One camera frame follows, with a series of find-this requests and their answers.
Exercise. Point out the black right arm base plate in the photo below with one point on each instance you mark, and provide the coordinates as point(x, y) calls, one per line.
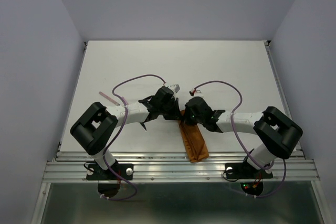
point(243, 170)

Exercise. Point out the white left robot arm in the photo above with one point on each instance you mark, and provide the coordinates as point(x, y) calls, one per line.
point(94, 128)

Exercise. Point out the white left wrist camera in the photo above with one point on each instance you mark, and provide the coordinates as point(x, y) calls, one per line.
point(174, 87)

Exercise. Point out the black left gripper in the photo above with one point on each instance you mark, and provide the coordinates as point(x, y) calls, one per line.
point(176, 114)

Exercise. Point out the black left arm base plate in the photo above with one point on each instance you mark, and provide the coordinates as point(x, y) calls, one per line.
point(96, 173)

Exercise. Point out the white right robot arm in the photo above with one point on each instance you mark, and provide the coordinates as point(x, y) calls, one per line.
point(278, 133)

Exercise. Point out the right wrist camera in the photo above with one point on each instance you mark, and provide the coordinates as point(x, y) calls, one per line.
point(196, 93)

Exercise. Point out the orange brown cloth napkin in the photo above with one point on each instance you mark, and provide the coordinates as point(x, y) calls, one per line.
point(193, 141)

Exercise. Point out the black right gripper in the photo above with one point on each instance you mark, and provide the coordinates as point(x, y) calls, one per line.
point(188, 120)

